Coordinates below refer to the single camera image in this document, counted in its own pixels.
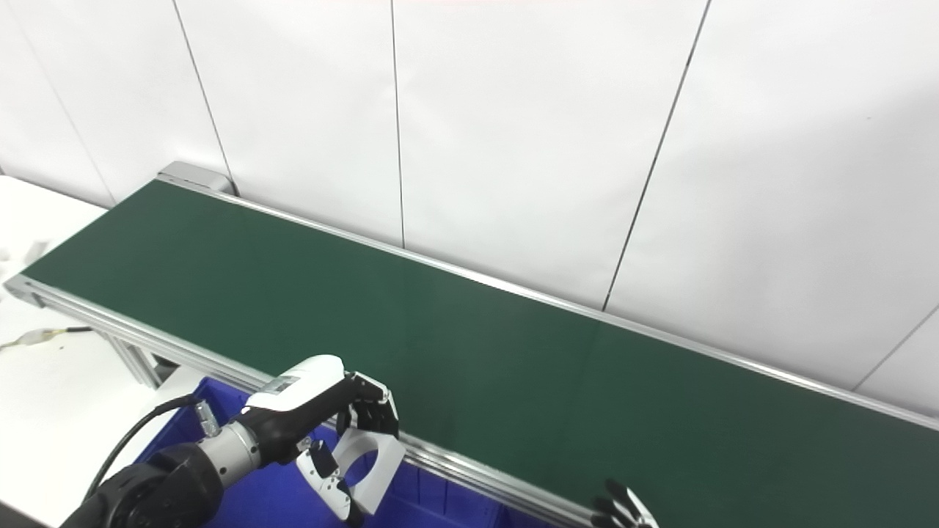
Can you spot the blue plastic bin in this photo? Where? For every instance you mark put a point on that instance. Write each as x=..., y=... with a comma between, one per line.
x=279, y=507

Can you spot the grey conveyor end housing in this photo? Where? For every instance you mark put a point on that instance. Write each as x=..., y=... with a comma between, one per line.
x=194, y=176

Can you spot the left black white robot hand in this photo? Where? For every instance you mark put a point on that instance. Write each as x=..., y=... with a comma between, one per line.
x=301, y=396

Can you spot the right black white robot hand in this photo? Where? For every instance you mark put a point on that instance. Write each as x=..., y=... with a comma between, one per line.
x=623, y=513

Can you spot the white foam piece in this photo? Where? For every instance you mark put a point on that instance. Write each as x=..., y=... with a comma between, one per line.
x=26, y=253

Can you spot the green conveyor belt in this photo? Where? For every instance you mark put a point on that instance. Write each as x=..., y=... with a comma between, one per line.
x=455, y=462
x=513, y=367

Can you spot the aluminium conveyor leg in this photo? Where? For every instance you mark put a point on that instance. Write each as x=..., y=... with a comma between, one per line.
x=139, y=363

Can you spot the white square part with hole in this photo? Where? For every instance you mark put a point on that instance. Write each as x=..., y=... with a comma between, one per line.
x=389, y=466

